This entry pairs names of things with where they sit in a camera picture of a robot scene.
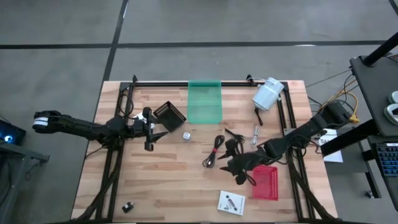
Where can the black plastic mesh basket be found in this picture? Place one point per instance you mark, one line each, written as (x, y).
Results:
(171, 118)

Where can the black aluminium table frame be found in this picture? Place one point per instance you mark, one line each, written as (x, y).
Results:
(161, 84)

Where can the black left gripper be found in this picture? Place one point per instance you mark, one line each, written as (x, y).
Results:
(148, 130)

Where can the white grey handheld device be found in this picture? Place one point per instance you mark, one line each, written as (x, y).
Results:
(394, 98)
(392, 115)

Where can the black computer with blue light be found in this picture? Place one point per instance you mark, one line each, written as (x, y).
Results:
(9, 137)

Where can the small blue white box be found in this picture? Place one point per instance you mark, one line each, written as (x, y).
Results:
(186, 136)

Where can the translucent green plastic bin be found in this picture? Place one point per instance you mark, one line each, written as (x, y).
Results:
(205, 105)

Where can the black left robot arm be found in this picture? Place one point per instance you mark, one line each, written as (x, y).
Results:
(77, 126)

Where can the white paper sheet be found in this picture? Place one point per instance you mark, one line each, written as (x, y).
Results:
(334, 155)

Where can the white cylindrical lamp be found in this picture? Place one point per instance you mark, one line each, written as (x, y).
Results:
(267, 93)

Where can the black keyboard with blue keys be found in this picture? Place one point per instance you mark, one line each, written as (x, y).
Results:
(388, 158)

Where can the black diagonal pole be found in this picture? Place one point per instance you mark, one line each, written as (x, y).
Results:
(381, 51)

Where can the red plastic mesh basket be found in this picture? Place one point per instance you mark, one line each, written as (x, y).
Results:
(264, 183)

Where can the black side desk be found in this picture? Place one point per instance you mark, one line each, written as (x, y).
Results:
(376, 93)

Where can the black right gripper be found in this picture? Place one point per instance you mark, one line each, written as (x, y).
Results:
(248, 161)

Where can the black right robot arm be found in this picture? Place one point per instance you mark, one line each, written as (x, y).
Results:
(311, 124)

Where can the grey metal stand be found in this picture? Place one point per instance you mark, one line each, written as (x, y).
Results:
(18, 155)

